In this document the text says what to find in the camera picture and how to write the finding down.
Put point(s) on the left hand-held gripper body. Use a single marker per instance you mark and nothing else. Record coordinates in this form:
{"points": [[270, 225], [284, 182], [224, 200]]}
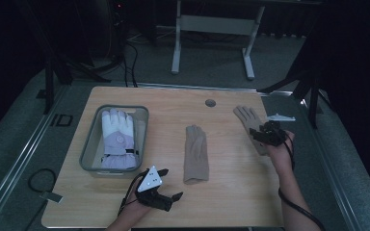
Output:
{"points": [[151, 189]]}

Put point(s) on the beige knit glove with button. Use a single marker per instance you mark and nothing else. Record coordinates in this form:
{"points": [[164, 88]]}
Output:
{"points": [[249, 118]]}

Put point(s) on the plain beige knit glove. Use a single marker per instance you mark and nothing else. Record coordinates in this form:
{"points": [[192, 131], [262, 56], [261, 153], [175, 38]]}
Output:
{"points": [[196, 154]]}

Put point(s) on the metal floor rail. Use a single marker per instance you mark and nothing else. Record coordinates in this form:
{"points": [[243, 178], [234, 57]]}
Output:
{"points": [[327, 160], [16, 154]]}

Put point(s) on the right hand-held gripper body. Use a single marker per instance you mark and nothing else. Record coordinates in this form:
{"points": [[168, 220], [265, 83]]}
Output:
{"points": [[273, 133]]}

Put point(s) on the person's right hand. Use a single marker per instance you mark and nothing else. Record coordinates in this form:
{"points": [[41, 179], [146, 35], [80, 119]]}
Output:
{"points": [[279, 155]]}

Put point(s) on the purple and white ski glove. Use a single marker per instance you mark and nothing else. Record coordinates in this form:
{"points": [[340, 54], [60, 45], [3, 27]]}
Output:
{"points": [[118, 138]]}

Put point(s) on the person's left hand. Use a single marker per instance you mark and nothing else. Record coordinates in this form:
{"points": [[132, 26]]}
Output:
{"points": [[135, 208]]}

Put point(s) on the grey flat plug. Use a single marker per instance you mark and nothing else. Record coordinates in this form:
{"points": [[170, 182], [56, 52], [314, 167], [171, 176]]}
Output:
{"points": [[52, 196]]}

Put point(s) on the grey plastic basin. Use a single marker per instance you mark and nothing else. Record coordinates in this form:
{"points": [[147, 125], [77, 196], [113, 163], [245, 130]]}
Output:
{"points": [[91, 144]]}

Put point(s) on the black metal stand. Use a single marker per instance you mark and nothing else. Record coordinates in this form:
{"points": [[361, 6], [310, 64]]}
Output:
{"points": [[58, 73], [305, 86]]}

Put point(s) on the white metal desk frame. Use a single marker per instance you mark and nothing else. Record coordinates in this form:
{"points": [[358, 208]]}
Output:
{"points": [[215, 25]]}

